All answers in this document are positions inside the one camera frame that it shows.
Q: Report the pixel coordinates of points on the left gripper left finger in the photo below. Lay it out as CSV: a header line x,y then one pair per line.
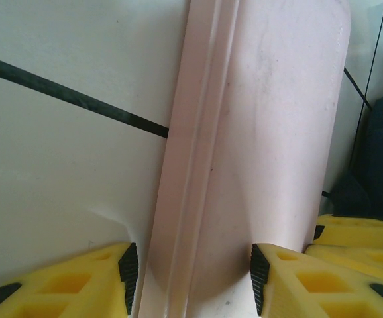
x,y
88,291

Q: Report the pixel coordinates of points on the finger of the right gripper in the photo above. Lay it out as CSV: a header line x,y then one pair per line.
x,y
377,261
360,235

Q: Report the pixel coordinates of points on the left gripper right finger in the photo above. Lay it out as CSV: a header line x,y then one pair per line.
x,y
310,291

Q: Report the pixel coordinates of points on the pink pencil case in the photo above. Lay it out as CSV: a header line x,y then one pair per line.
x,y
261,132

